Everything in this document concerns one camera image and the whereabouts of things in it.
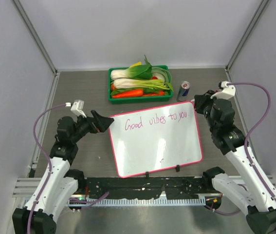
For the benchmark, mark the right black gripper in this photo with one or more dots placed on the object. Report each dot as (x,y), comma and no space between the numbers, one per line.
(202,100)

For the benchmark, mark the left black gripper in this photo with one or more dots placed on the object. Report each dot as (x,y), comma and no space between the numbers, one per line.
(103,122)

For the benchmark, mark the pink framed whiteboard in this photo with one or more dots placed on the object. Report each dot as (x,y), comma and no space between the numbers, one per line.
(155,139)

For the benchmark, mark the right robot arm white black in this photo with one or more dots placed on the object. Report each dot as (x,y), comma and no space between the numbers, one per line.
(257,198)

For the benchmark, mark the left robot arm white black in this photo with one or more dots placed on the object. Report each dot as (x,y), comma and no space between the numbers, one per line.
(59,182)

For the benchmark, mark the energy drink can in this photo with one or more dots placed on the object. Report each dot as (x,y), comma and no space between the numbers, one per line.
(183,91)

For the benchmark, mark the green leaf spinach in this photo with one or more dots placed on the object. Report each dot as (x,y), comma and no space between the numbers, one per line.
(118,91)

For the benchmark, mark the green plastic tray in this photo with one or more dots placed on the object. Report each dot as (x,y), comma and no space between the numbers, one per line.
(138,99)

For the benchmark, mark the lower celery bok choy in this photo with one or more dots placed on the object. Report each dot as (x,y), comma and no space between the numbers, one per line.
(155,84)

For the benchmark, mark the red chili pepper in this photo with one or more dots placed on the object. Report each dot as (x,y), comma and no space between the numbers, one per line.
(159,93)

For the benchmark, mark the green long beans bundle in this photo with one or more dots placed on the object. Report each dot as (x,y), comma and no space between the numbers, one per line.
(168,74)

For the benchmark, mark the orange carrot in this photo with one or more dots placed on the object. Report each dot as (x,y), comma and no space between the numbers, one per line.
(129,94)

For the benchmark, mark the white onion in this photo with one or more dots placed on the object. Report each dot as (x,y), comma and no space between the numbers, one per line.
(160,76)

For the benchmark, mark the upper bok choy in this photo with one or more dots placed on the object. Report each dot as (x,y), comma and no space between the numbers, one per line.
(140,72)

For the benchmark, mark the yellow pepper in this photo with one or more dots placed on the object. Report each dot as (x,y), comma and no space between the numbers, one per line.
(136,64)

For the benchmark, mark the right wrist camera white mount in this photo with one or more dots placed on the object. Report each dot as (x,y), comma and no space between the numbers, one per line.
(226,91)

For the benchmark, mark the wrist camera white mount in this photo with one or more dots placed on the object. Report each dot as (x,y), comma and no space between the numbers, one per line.
(226,91)
(76,107)

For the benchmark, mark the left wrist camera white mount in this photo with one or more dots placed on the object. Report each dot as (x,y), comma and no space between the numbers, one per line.
(76,107)

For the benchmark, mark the white slotted cable duct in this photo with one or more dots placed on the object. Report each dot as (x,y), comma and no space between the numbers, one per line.
(161,201)

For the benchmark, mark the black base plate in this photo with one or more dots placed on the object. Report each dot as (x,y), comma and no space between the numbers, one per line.
(175,187)

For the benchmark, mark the right aluminium frame post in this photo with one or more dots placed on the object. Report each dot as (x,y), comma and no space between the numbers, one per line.
(263,4)

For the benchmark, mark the aluminium frame post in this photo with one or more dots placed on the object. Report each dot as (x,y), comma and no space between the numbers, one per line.
(31,29)
(263,4)

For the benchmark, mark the left aluminium frame post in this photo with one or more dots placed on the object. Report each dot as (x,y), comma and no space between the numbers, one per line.
(31,29)

